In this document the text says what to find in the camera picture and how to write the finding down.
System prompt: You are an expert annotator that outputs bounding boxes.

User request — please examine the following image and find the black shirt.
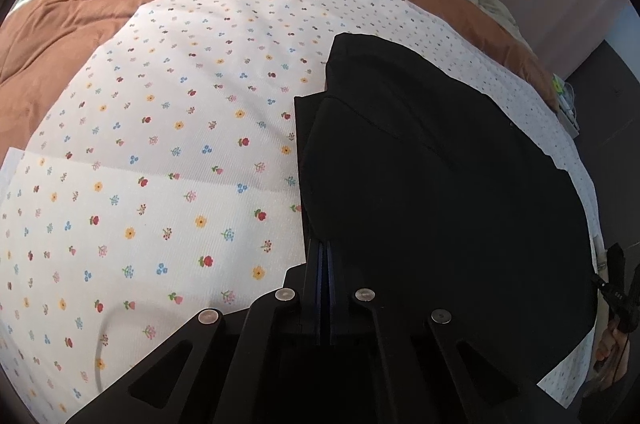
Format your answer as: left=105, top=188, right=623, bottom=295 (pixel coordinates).
left=299, top=34, right=597, bottom=381

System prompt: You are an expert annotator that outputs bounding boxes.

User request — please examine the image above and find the person's right hand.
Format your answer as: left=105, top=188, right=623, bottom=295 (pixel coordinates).
left=591, top=315, right=630, bottom=392

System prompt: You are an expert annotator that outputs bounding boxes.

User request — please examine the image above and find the white bedside drawer cabinet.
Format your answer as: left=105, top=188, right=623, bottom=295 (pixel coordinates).
left=552, top=75, right=579, bottom=139

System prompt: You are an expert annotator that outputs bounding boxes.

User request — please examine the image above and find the white floral bed sheet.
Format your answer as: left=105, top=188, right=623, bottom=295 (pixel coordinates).
left=1, top=0, right=602, bottom=423

